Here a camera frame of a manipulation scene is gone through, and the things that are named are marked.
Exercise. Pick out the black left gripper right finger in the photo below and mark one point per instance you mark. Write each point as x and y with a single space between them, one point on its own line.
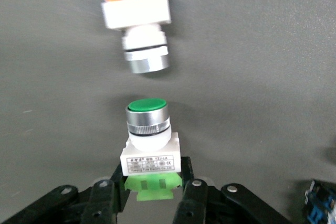
193 203

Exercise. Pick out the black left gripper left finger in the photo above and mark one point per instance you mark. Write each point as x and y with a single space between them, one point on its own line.
102 203

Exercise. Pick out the green button with green block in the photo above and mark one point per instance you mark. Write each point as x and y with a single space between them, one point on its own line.
149 161

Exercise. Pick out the white button with orange block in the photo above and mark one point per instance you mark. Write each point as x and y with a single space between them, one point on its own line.
136 11

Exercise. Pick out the red push button switch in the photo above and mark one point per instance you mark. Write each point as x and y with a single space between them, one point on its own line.
319 203

